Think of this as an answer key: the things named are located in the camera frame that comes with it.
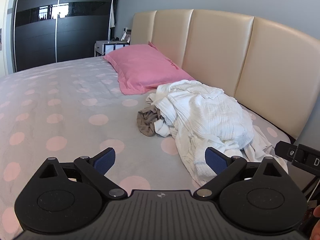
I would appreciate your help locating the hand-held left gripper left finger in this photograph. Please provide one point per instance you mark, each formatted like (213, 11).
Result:
(105, 160)

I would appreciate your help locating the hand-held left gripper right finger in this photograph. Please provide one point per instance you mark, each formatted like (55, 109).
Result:
(215, 161)

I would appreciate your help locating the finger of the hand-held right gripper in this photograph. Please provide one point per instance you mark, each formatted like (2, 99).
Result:
(285, 150)

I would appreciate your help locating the white crinkled garment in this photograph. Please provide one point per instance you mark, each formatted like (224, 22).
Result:
(207, 120)

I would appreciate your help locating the person's right hand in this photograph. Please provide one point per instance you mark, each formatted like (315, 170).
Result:
(316, 226)

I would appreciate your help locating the tan garment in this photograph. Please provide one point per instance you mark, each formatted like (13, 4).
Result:
(147, 120)

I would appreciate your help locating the grey pink-dotted bed sheet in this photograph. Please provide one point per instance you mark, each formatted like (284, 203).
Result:
(62, 97)

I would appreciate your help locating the pink pillow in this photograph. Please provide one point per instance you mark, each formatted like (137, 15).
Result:
(145, 67)

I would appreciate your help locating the beige padded headboard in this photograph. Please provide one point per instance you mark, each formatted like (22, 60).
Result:
(220, 50)

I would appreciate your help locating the white nightstand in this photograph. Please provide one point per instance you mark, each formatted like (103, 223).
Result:
(107, 47)

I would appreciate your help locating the white hanging cloth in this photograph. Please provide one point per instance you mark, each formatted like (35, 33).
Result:
(112, 16)

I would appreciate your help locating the dark sliding-door wardrobe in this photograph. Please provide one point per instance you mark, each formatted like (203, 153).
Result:
(62, 22)

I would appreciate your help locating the small picture frame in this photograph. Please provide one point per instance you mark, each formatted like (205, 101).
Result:
(126, 35)

